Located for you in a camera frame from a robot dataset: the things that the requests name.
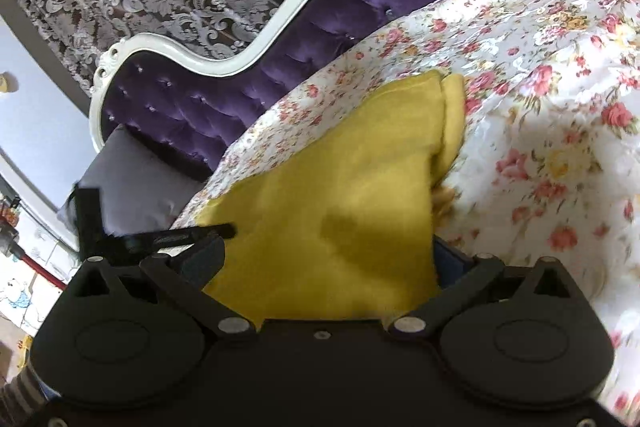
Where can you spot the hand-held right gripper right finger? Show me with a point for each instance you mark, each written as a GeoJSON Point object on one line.
{"type": "Point", "coordinates": [452, 264]}

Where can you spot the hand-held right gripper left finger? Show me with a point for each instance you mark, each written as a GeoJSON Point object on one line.
{"type": "Point", "coordinates": [206, 259]}

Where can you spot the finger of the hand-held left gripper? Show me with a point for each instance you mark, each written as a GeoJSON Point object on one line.
{"type": "Point", "coordinates": [175, 237]}

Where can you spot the mustard yellow sweater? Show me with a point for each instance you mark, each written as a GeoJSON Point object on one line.
{"type": "Point", "coordinates": [325, 187]}

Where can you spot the person's striped sleeved forearm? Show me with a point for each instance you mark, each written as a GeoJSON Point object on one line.
{"type": "Point", "coordinates": [20, 397]}

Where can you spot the grey pillow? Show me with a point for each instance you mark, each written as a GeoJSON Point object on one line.
{"type": "Point", "coordinates": [135, 187]}

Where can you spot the white cabinet with cartoon stickers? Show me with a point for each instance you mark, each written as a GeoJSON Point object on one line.
{"type": "Point", "coordinates": [20, 302]}

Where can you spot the floral bedspread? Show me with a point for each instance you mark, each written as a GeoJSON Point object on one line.
{"type": "Point", "coordinates": [550, 107]}

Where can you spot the purple tufted white-framed sofa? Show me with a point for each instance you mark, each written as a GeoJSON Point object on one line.
{"type": "Point", "coordinates": [350, 7]}

